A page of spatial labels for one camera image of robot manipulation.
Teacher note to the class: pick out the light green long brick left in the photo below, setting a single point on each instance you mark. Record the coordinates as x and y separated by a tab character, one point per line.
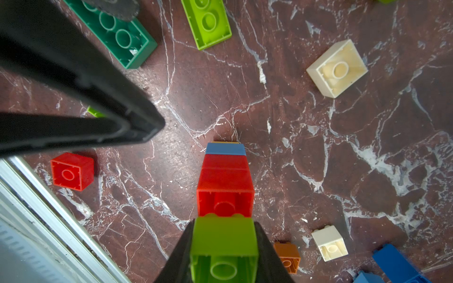
208	21

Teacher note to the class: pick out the small light green brick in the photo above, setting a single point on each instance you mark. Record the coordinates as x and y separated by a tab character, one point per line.
224	250

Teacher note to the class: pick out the dark green long brick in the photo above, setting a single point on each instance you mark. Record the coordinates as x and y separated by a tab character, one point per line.
129	42

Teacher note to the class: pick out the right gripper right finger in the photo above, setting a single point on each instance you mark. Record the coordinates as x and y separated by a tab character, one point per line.
270	268

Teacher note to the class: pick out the small cream brick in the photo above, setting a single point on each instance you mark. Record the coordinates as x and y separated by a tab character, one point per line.
330	243

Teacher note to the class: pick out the cream square brick large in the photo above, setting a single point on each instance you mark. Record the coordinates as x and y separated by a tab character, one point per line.
337	69

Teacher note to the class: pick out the yellow square brick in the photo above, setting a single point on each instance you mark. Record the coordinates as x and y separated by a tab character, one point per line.
228	142

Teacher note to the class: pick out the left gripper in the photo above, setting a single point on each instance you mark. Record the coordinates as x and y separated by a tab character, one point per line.
39	42

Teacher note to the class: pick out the light green square brick front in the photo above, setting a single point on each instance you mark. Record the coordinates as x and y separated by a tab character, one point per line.
94	112

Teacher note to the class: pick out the light green long brick far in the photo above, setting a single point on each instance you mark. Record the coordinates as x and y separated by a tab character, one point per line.
386	1

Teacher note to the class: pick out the light green long brick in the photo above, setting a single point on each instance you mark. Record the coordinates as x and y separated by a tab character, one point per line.
386	1
208	21

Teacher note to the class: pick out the blue long brick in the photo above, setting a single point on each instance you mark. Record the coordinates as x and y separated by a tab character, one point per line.
225	149

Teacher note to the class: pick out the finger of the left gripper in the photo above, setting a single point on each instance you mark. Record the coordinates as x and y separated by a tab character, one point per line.
30	133

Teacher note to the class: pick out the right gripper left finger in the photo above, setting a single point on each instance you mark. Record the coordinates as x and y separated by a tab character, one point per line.
177	268

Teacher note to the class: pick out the blue brick near toolbox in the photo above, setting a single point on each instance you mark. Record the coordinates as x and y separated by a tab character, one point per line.
365	277

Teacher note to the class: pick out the small red brick front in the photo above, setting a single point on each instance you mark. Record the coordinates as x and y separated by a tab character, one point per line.
72	171

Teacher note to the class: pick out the dark blue square brick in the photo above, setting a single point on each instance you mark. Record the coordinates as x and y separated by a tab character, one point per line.
396	266

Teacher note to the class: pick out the small orange brick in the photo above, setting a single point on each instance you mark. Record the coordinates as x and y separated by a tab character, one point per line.
289	256

